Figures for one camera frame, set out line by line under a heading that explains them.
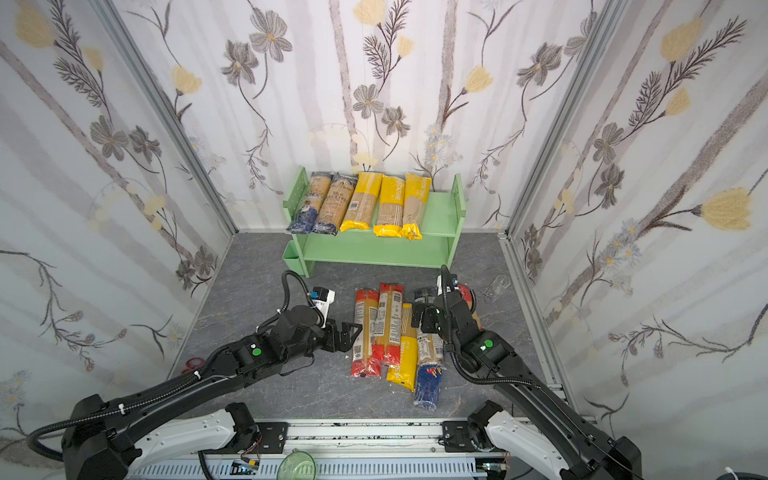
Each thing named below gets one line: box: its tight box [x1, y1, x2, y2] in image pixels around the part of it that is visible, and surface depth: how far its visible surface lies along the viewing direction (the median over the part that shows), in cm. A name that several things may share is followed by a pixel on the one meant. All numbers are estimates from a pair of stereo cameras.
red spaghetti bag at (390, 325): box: [377, 283, 404, 367], surface depth 92 cm
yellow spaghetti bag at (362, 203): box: [340, 172, 383, 232], surface depth 89 cm
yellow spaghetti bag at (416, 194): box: [400, 173, 432, 240], surface depth 86 cm
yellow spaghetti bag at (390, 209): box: [373, 175, 405, 237], surface depth 88 cm
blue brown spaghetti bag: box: [312, 172, 359, 236], surface depth 88 cm
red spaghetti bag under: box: [351, 287, 383, 379], surface depth 90 cm
